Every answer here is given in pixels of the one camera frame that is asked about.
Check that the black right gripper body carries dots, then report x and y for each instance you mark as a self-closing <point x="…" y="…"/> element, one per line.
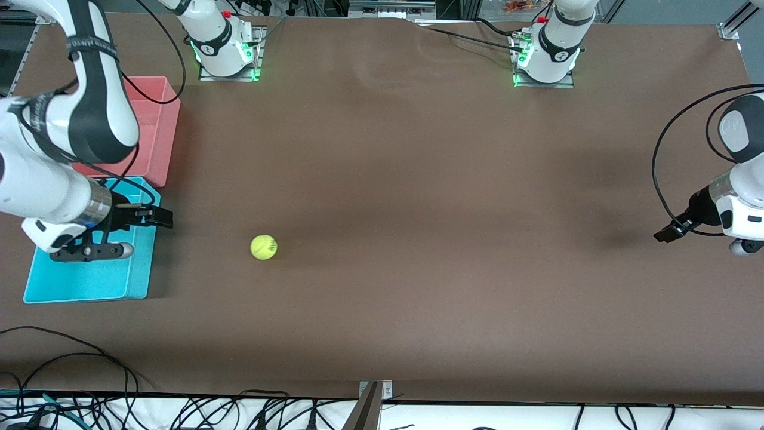
<point x="122" y="215"/>

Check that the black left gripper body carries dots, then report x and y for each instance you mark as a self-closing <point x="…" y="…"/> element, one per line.
<point x="699" y="209"/>

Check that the yellow-green tennis ball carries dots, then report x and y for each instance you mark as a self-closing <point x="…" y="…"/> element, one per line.
<point x="263" y="246"/>

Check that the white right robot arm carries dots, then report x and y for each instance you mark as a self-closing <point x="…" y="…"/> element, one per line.
<point x="36" y="185"/>

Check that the blue plastic bin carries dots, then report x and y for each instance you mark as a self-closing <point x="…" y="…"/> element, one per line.
<point x="89" y="280"/>

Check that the pink plastic bin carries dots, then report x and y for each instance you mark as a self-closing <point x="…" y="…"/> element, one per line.
<point x="158" y="131"/>

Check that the aluminium corner profile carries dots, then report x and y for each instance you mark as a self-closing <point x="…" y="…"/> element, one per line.
<point x="737" y="24"/>

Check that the orange background items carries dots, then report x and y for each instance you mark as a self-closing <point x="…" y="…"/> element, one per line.
<point x="519" y="6"/>

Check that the white flat strip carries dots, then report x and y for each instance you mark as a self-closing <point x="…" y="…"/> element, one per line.
<point x="444" y="23"/>

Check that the grey background device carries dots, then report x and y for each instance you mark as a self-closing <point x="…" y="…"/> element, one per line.
<point x="391" y="7"/>

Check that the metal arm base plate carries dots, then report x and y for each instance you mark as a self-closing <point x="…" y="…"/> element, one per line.
<point x="546" y="85"/>
<point x="258" y="65"/>

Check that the aluminium table edge rail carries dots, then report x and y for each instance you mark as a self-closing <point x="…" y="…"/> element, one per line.
<point x="21" y="65"/>

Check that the dark metal camera post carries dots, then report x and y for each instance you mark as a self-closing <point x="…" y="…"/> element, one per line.
<point x="365" y="412"/>

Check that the silver metal clamp bracket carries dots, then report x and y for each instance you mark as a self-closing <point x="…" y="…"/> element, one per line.
<point x="387" y="389"/>

